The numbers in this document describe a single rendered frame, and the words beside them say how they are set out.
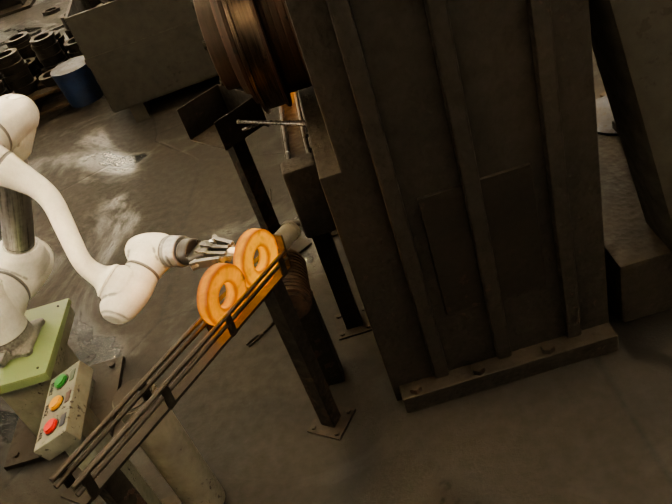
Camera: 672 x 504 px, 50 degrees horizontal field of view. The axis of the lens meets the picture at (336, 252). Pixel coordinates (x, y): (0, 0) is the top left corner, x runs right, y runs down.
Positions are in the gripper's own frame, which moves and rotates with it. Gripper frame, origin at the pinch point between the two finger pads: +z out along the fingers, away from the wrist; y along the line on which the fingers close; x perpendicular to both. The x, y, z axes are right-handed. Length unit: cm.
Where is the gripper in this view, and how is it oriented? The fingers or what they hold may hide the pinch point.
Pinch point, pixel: (240, 253)
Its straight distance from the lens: 191.0
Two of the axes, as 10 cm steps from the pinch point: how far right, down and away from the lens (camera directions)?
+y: -4.3, 6.5, -6.3
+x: -3.4, -7.6, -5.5
